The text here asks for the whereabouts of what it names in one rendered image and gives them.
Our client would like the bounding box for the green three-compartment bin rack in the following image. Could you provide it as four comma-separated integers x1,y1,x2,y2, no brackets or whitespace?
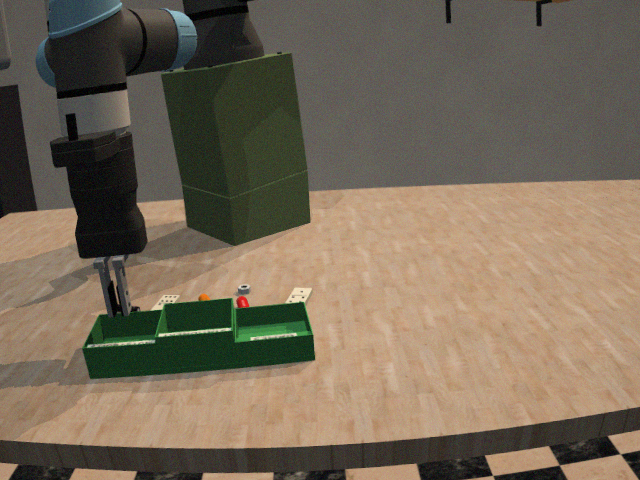
82,298,315,379

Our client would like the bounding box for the white domino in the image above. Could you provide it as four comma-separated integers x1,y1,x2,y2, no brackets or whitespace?
286,288,313,306
151,295,181,310

